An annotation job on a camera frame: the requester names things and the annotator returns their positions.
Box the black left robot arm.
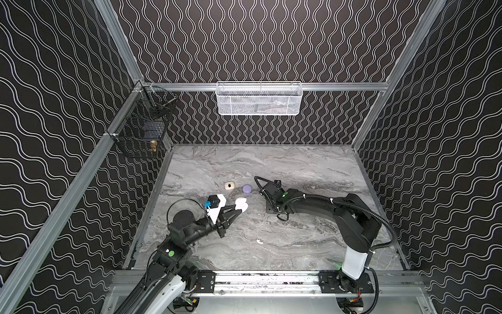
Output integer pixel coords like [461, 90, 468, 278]
[115, 205, 248, 313]

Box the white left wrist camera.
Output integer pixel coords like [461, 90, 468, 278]
[204, 194, 226, 225]

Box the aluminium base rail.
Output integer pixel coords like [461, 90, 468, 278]
[101, 269, 436, 314]

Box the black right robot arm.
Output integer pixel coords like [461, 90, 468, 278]
[254, 176, 397, 281]

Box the white wire mesh basket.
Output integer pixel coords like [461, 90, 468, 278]
[215, 81, 303, 116]

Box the small brass object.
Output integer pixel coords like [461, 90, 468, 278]
[150, 140, 158, 153]

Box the purple round earbud case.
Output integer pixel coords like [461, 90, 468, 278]
[242, 184, 252, 194]

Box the cream earbud charging case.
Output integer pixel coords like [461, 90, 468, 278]
[224, 181, 235, 190]

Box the black wire basket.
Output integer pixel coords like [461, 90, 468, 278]
[112, 86, 179, 160]

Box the white round earbud case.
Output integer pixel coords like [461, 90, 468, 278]
[233, 198, 249, 213]

